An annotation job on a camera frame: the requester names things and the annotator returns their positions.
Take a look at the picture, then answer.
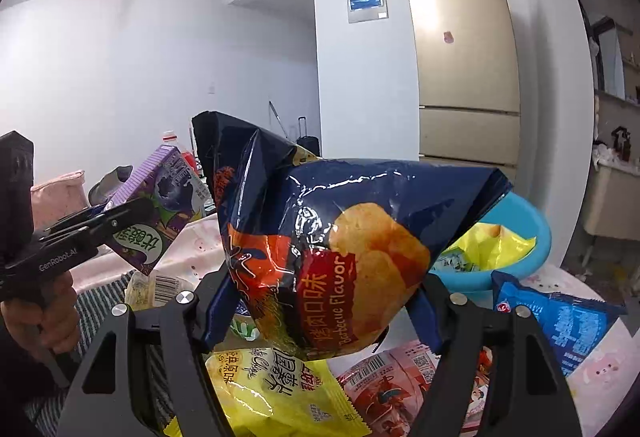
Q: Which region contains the beige bathroom cabinet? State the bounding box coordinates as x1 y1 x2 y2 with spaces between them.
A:
580 162 640 241

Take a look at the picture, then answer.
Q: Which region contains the blue snack bag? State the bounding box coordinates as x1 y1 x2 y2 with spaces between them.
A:
491 270 627 376

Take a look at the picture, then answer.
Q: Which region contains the blue plastic basin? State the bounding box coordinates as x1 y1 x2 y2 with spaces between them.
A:
431 192 551 293

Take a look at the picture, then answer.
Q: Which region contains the yellow chips bag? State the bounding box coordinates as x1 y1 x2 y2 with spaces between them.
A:
164 347 372 437

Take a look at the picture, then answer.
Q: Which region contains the red iced tea bottle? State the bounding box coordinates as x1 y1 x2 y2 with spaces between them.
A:
162 131 201 176

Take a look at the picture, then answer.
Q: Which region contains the pink cartoon tablecloth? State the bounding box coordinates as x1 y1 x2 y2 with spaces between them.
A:
72 215 639 436

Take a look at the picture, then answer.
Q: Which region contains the striped grey cloth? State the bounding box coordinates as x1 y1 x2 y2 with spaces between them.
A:
24 271 175 436

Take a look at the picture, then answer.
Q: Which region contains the gold refrigerator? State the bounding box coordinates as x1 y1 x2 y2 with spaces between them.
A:
408 0 521 177

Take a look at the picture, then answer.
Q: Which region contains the person's left hand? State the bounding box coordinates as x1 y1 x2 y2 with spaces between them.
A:
1 271 79 362

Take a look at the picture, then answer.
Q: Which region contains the wall mirror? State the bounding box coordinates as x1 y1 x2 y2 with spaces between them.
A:
592 16 626 100

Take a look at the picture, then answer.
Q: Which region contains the pink cushion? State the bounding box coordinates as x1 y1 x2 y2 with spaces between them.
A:
30 170 89 230

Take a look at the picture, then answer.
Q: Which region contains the dark blue barbecue chips bag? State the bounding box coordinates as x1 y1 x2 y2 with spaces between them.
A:
192 111 511 360

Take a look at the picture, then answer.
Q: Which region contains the red snack packet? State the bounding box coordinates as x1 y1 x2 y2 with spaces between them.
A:
335 339 494 437

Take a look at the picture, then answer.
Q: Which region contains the yellow snack bag in basin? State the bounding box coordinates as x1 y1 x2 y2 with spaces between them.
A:
433 223 537 272

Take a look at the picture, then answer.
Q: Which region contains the black suitcase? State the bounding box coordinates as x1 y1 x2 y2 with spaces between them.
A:
296 116 321 157

